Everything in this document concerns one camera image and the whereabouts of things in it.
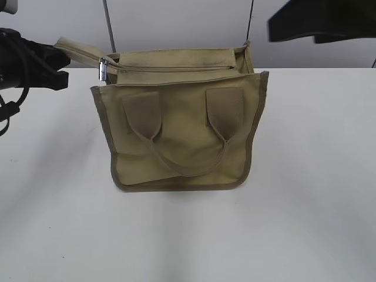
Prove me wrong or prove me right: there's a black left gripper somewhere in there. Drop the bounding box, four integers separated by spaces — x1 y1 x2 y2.
1 28 71 90

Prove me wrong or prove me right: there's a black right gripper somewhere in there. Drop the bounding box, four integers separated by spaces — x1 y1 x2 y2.
268 0 375 44

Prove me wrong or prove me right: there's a yellow canvas tote bag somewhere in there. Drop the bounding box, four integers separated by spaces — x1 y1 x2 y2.
55 38 269 192

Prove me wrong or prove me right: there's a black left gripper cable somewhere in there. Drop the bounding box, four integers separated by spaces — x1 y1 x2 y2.
0 32 32 137

